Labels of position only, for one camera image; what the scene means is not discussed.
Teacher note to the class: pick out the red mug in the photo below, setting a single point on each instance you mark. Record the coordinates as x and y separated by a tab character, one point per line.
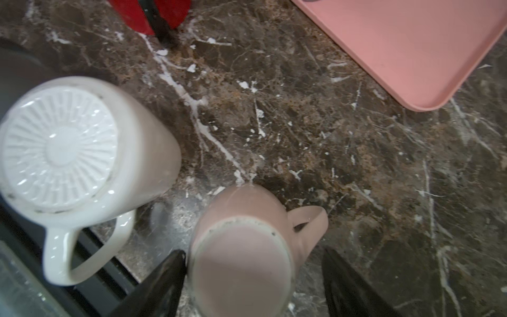
153	18

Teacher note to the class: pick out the pink mug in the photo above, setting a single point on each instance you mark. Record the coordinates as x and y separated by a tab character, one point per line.
246	252

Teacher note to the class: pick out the pink plastic tray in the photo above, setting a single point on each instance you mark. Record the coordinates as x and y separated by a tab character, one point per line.
420	52

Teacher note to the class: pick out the grey mug front row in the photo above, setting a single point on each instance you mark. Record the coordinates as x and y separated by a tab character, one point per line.
21	71

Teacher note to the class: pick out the large white ribbed mug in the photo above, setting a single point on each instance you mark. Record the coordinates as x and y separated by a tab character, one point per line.
79	156

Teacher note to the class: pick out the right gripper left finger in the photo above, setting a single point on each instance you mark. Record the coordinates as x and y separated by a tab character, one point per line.
159	294

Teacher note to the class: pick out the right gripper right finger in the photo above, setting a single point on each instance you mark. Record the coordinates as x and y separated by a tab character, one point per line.
347	293

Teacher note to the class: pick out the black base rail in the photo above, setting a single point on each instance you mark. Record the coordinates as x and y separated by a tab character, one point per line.
26	292

